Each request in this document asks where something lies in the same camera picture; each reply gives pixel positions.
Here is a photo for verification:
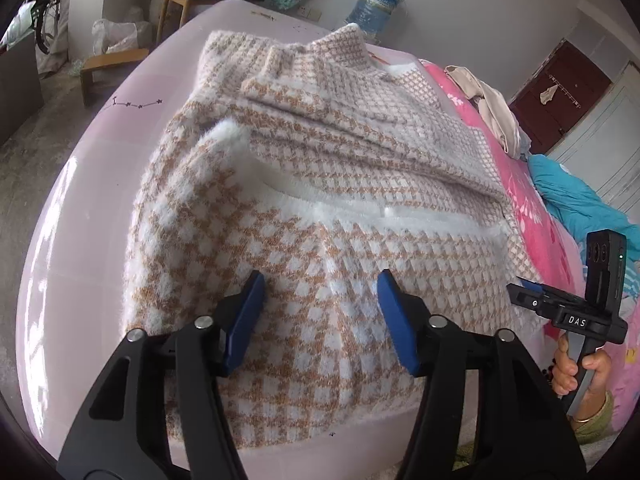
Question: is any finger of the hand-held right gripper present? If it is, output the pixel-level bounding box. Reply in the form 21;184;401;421
506;276;558;318

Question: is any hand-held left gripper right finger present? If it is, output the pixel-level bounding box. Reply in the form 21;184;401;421
376;269;587;480

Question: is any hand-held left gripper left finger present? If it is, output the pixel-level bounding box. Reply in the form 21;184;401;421
57;270;267;480

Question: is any beige houndstooth fuzzy coat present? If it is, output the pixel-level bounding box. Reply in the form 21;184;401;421
122;24;546;448

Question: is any person's right forearm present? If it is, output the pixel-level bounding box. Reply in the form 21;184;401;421
570;390;618;446

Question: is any person's right hand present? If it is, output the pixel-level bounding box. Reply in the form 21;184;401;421
551;334;613;403

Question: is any pink floral blanket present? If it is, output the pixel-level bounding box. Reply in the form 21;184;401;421
417;57;640;441

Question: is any blue quilt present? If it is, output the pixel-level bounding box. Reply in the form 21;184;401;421
527;154;640;281

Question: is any white door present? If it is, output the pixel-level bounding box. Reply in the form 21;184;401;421
545;60;640;211

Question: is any gold bangle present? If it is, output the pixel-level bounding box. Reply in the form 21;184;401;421
572;395;613;423

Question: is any light grey garment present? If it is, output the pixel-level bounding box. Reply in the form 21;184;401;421
507;125;532;158

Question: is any brown wooden door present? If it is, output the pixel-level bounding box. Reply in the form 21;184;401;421
507;37;613;156

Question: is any beige garment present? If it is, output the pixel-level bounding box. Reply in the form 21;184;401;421
444;65;531;158

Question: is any low wooden stool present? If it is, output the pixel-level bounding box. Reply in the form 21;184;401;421
80;47;151;108

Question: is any white plastic bag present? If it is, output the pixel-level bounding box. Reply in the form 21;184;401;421
91;7;153;56

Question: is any blue water jug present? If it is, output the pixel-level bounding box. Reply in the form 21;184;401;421
345;0;403;41

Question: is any dark grey board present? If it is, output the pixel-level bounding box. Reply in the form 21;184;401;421
0;37;45;146

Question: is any wheelchair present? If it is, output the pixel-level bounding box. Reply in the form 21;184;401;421
30;0;68;56

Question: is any metal hook rail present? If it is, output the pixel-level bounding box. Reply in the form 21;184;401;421
547;72;581;98

